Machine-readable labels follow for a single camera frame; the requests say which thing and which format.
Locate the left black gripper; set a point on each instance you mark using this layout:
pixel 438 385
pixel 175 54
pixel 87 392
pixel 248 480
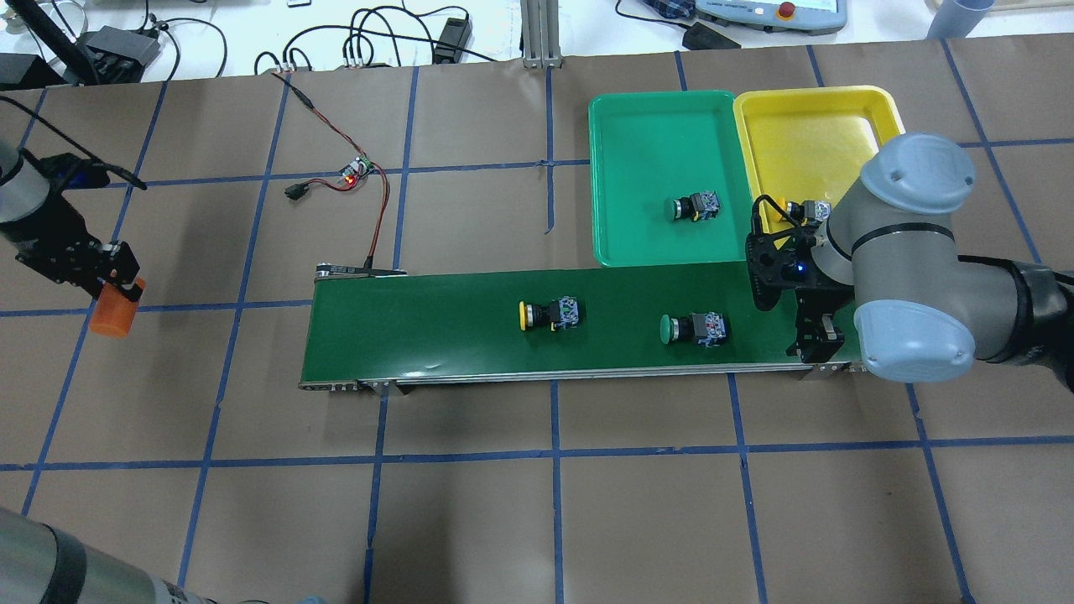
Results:
pixel 52 243

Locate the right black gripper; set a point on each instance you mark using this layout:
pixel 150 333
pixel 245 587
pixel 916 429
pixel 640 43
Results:
pixel 824 304

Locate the plain orange cylinder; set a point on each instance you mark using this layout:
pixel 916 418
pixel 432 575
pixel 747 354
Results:
pixel 115 310

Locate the green push button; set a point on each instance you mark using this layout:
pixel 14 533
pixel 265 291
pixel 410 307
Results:
pixel 703 205
pixel 705 329

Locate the yellow push button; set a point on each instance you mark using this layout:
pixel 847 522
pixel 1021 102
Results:
pixel 558 315
pixel 808 212

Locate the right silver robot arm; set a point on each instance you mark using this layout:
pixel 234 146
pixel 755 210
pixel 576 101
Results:
pixel 923 313

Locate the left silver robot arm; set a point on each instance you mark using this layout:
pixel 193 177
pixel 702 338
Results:
pixel 41 563

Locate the green tray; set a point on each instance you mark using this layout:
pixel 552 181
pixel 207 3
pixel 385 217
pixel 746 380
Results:
pixel 646 148

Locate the green conveyor belt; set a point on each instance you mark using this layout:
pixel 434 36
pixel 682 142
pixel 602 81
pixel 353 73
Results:
pixel 465 328

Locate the small controller circuit board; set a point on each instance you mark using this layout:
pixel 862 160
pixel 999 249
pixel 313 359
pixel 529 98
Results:
pixel 353 173

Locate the blue teach pendant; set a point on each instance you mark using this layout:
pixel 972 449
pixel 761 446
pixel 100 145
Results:
pixel 808 17

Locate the blue plaid umbrella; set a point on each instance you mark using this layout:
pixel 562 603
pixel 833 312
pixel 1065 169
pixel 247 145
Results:
pixel 673 9

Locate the black power adapter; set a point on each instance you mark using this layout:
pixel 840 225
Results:
pixel 453 41

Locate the aluminium frame post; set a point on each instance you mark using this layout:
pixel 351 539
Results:
pixel 540 35

